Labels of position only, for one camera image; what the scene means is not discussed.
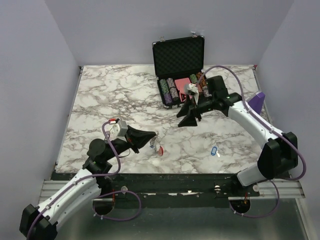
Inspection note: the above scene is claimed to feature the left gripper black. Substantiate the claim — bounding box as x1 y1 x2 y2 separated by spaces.
104 125 156 161

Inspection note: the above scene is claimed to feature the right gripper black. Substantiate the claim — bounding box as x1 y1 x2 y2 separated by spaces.
175 94 216 128

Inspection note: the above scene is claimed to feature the chain of silver split rings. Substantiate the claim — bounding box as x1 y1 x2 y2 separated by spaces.
149 132 163 151

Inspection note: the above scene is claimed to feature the red-handled metal keyring tool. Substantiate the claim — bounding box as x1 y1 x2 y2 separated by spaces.
154 145 164 157

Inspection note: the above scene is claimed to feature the blue plastic key tag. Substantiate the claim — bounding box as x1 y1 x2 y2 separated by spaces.
210 146 221 158

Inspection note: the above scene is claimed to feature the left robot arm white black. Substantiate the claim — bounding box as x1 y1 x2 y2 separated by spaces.
19 119 157 240

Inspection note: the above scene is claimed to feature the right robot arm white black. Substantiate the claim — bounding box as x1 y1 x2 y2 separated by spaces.
177 76 298 196

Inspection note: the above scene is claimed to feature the pink playing card deck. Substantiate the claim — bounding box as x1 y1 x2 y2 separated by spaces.
174 77 191 94

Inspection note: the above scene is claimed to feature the black poker chip case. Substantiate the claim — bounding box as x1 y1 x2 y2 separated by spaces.
152 35 205 110

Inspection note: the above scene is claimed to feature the purple box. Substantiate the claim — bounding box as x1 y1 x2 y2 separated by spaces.
247 91 266 115

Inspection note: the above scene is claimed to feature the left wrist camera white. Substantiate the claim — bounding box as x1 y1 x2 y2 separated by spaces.
110 119 128 138

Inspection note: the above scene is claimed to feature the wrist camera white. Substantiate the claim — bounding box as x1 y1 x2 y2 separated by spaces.
110 119 128 138
183 83 199 105

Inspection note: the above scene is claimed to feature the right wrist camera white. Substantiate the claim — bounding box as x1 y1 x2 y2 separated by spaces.
183 83 199 105

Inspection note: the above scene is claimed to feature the black mounting rail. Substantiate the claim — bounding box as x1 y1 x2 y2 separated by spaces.
92 173 260 214

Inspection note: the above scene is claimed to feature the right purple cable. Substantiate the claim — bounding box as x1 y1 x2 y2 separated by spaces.
196 65 308 218

